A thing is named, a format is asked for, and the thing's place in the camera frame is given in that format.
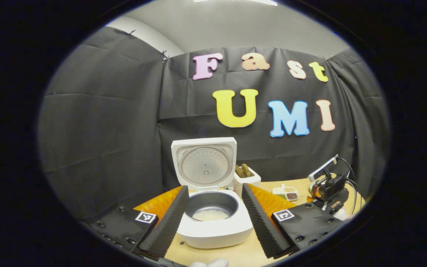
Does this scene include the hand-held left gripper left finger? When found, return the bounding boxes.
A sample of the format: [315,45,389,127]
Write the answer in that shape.
[84,185,190,259]

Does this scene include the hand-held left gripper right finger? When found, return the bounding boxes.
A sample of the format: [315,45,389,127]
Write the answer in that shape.
[241,183,347,259]

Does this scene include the white rice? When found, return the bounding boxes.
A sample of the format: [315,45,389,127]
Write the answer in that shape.
[192,209,231,222]

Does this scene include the white rice cooker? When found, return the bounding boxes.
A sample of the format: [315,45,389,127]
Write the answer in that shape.
[171,137,254,249]

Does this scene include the white divided grain dish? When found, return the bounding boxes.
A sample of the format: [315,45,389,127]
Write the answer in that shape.
[272,184,299,201]

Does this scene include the white toaster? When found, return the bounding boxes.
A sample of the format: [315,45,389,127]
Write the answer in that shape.
[234,163,262,199]

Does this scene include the black backdrop cloth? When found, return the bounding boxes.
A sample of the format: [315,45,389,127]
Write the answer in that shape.
[37,26,390,219]

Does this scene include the large ceiling light panel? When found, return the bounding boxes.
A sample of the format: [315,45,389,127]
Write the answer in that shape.
[193,0,278,6]

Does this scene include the black cable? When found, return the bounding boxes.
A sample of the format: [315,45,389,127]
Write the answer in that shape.
[338,157,355,182]
[347,177,363,215]

